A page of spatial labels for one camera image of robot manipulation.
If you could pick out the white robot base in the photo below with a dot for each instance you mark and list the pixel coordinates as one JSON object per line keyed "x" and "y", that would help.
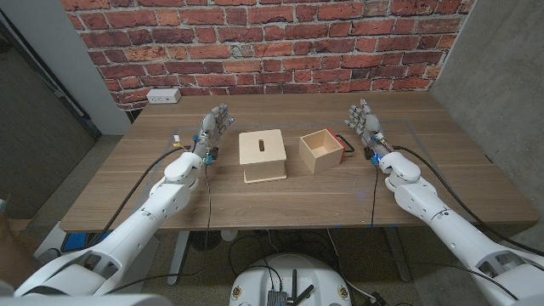
{"x": 255, "y": 280}

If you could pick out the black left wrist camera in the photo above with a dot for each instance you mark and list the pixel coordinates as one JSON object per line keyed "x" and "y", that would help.
{"x": 213, "y": 153}

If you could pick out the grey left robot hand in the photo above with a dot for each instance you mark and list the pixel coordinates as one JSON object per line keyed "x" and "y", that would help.
{"x": 210, "y": 127}

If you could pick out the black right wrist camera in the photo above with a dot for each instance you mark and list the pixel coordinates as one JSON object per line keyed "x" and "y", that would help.
{"x": 369, "y": 153}

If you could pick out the white table leg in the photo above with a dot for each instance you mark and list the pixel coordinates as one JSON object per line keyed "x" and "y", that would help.
{"x": 178, "y": 259}

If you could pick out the white round table foot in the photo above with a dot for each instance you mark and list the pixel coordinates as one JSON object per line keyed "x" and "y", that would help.
{"x": 229, "y": 235}

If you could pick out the wooden drawer with red front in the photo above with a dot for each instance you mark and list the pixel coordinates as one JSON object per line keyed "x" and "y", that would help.
{"x": 319, "y": 163}

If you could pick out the white power outlet strip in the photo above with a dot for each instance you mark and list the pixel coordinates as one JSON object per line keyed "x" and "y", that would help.
{"x": 163, "y": 96}

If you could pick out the wooden box with slotted lid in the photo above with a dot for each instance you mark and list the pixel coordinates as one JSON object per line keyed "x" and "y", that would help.
{"x": 255, "y": 149}

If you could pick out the white robot chest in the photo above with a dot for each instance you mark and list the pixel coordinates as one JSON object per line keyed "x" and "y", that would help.
{"x": 85, "y": 301}

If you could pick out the black round floor fan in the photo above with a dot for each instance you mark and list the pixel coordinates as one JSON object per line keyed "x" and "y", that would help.
{"x": 205, "y": 240}

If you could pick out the grey table leg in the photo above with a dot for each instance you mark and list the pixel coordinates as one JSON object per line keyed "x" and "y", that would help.
{"x": 397, "y": 255}

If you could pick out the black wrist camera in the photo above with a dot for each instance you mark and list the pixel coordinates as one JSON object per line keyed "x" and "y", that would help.
{"x": 213, "y": 153}
{"x": 369, "y": 153}

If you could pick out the black electronics box with antennas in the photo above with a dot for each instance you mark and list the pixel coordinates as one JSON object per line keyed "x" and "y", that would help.
{"x": 276, "y": 298}

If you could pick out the red brick printed backdrop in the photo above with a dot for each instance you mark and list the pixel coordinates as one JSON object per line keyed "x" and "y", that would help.
{"x": 255, "y": 42}

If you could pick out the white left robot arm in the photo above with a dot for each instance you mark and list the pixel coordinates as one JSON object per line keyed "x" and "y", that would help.
{"x": 170, "y": 200}

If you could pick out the blue floor object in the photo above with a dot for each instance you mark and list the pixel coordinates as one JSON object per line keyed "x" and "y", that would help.
{"x": 76, "y": 242}

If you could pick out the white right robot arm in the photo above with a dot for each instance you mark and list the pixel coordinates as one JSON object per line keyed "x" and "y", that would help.
{"x": 425, "y": 200}

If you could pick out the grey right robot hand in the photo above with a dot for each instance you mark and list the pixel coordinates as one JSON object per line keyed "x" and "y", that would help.
{"x": 367, "y": 123}

